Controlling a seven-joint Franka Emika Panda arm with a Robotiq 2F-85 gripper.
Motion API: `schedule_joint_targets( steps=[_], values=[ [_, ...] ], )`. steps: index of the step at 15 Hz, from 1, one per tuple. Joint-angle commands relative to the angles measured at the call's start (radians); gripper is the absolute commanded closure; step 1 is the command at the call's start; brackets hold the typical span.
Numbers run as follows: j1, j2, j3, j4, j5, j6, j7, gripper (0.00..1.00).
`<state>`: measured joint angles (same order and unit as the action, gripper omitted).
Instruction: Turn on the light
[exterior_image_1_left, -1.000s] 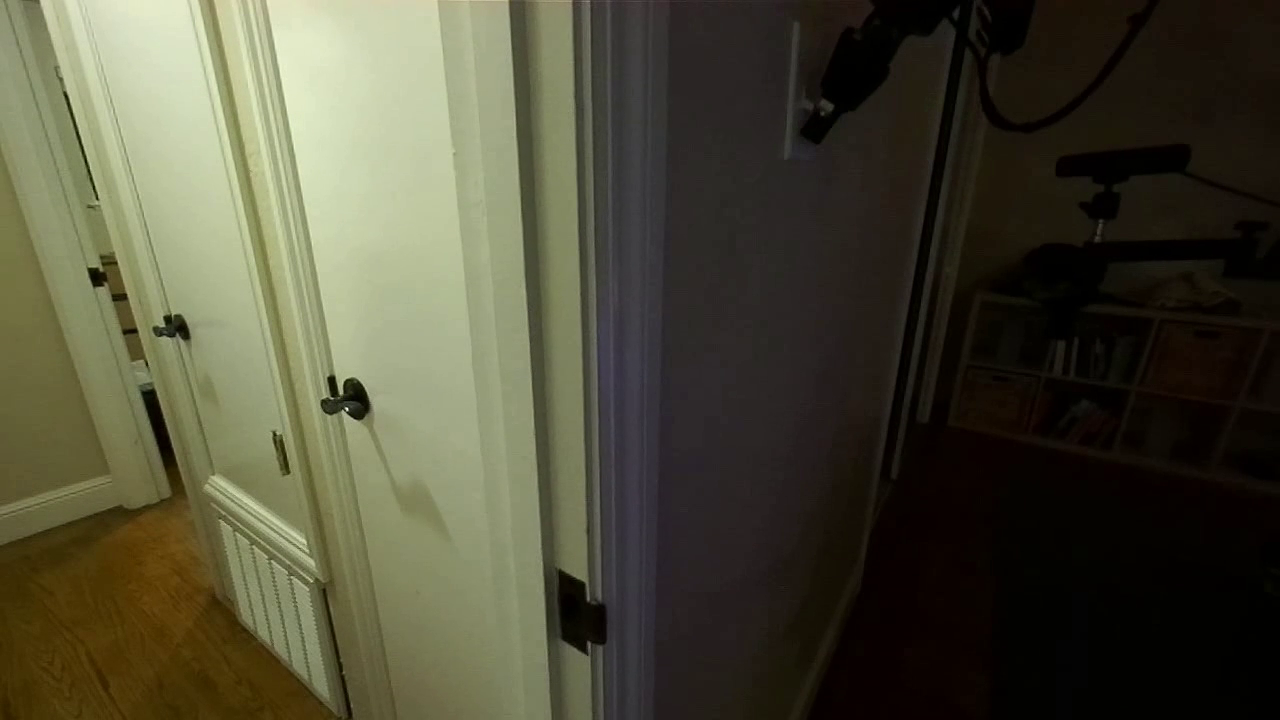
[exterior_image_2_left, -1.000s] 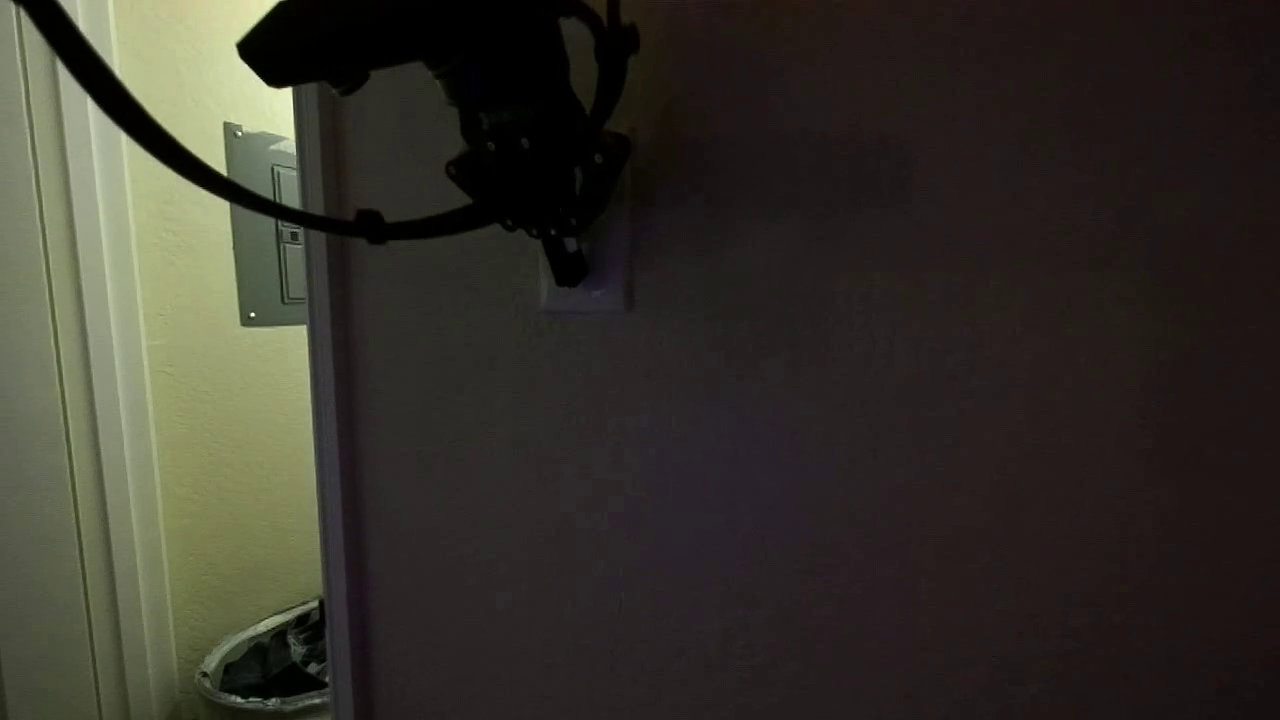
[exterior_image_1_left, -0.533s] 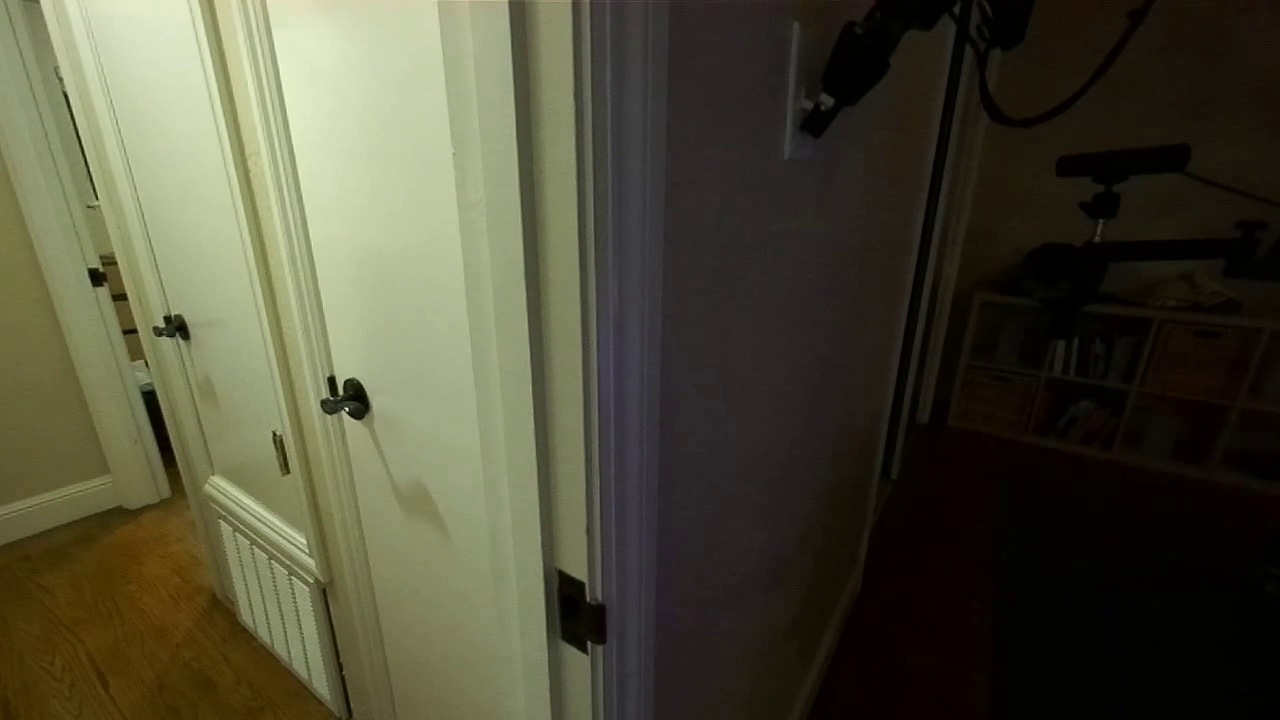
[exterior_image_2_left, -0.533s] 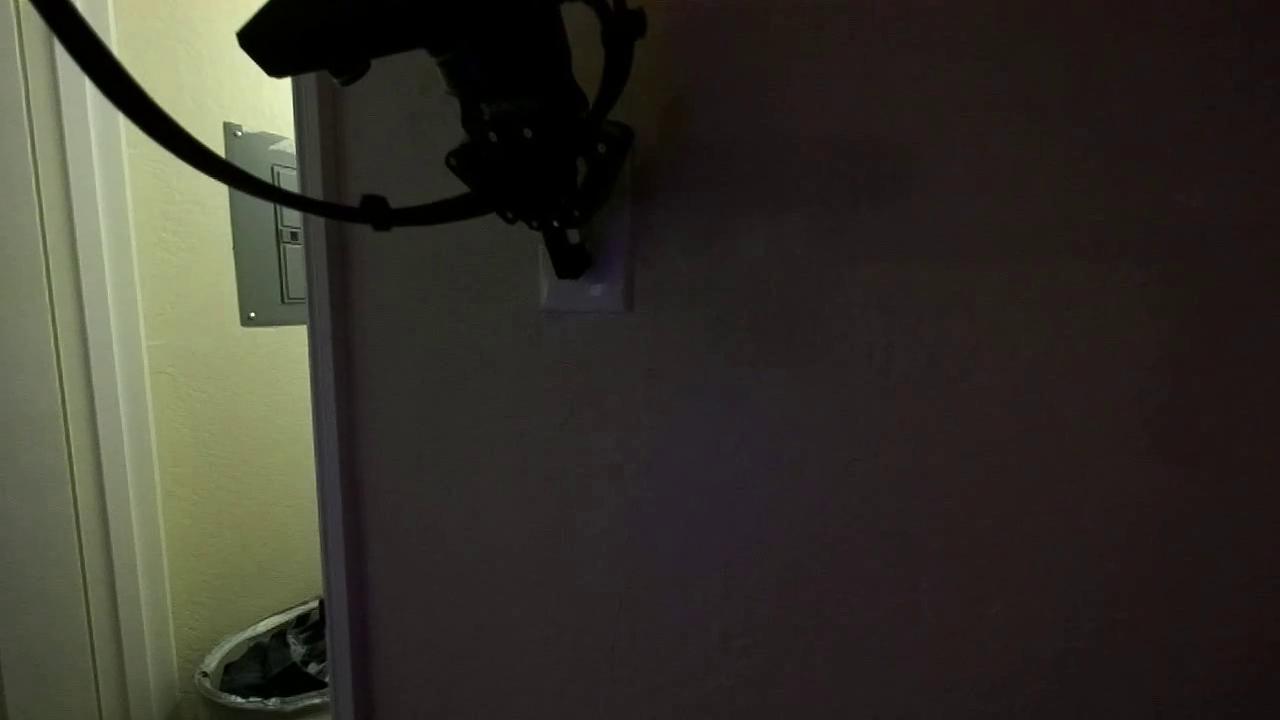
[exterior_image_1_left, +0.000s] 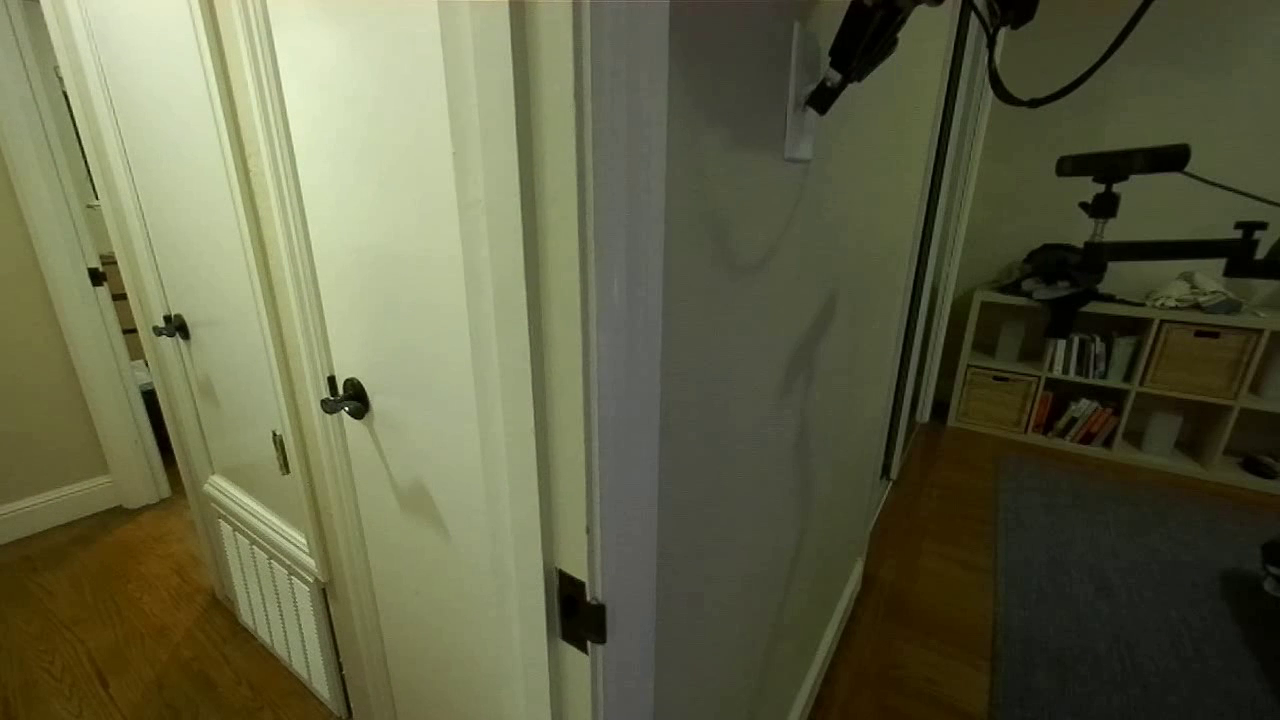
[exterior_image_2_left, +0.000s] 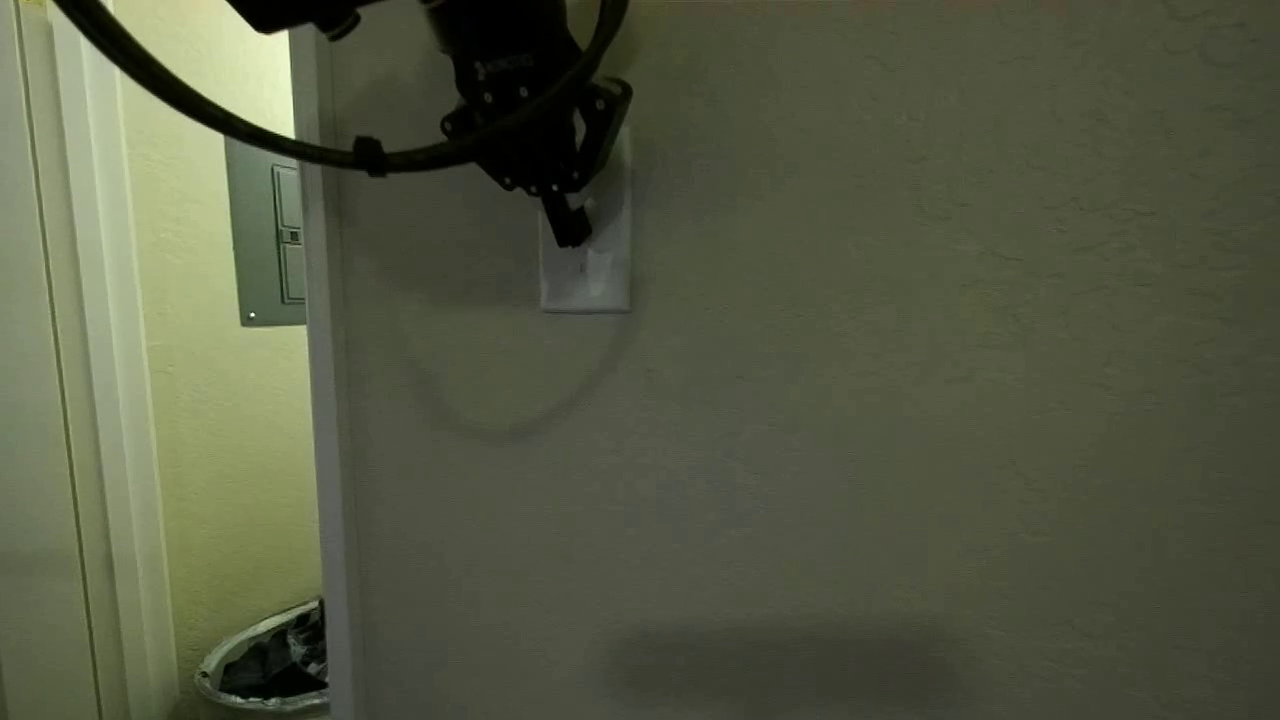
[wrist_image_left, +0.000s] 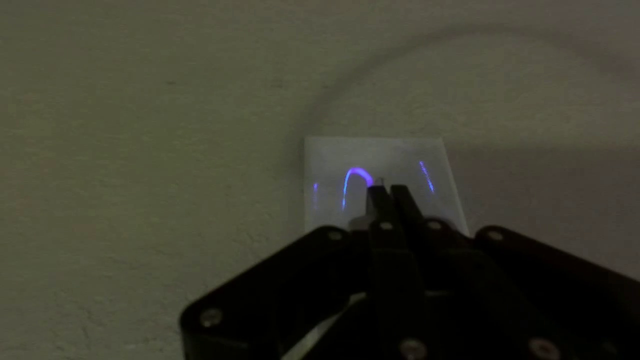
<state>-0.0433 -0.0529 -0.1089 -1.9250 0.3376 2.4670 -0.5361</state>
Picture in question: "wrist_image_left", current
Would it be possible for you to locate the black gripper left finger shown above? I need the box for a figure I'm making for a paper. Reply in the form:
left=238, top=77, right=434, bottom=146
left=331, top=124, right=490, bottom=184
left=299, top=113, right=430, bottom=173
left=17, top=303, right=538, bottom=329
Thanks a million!
left=177, top=184, right=415, bottom=360

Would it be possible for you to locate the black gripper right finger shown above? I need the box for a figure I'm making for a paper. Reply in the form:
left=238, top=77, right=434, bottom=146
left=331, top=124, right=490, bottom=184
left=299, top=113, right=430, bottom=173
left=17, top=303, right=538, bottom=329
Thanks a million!
left=390, top=182, right=640, bottom=360

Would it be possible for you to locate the white light switch plate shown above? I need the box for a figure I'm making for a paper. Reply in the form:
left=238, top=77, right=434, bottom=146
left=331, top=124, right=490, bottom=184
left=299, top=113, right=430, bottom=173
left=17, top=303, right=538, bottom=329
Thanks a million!
left=301, top=135, right=472, bottom=241

